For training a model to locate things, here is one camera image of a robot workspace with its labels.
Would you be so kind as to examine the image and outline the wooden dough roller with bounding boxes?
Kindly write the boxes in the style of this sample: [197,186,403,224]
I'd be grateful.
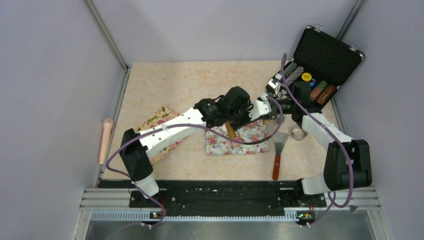
[224,120,268,142]

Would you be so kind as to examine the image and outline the floral tray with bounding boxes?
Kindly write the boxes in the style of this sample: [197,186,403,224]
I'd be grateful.
[203,119,271,157]

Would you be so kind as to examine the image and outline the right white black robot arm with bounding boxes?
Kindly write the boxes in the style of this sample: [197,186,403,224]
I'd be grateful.
[278,89,372,208]

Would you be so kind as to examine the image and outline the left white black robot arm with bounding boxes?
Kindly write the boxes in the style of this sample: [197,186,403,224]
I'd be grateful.
[117,86,260,207]

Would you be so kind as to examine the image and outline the black microphone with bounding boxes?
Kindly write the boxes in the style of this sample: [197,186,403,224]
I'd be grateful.
[265,84,277,99]

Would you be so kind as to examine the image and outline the green poker chip stack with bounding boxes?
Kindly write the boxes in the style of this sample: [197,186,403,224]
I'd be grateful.
[310,80,328,101]

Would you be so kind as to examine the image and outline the yellow dealer button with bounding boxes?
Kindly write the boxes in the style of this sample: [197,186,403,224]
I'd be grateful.
[301,72,312,82]

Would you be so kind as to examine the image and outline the grey poker chip stack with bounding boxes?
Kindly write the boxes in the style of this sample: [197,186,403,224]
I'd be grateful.
[286,66,304,85]

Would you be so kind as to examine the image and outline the purple poker chip stack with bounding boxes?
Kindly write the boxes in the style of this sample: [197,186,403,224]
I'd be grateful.
[283,62,298,78]

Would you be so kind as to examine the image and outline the brown poker chip stack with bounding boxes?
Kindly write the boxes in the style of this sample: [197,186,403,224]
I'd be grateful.
[316,85,337,105]

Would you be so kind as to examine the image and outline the black poker chip case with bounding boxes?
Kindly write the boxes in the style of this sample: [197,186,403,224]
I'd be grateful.
[275,25,365,113]

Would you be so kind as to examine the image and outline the folded floral cloth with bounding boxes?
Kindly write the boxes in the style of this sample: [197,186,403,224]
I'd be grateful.
[135,105,186,167]

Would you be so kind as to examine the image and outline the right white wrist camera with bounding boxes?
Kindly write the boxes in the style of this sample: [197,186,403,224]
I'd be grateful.
[267,73,282,93]

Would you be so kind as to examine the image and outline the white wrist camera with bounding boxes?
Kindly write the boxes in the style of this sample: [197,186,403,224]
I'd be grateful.
[248,93,272,121]
[267,73,282,93]

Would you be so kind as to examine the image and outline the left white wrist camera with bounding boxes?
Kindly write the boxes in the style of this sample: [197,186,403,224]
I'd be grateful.
[248,93,272,121]

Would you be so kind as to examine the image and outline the metal spatula wooden handle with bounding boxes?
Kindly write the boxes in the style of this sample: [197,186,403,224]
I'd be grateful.
[271,132,289,181]

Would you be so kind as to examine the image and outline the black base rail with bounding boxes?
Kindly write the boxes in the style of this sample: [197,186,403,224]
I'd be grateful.
[98,180,333,220]

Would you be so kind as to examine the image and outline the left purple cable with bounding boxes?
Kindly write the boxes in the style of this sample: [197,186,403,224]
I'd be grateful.
[104,96,285,240]

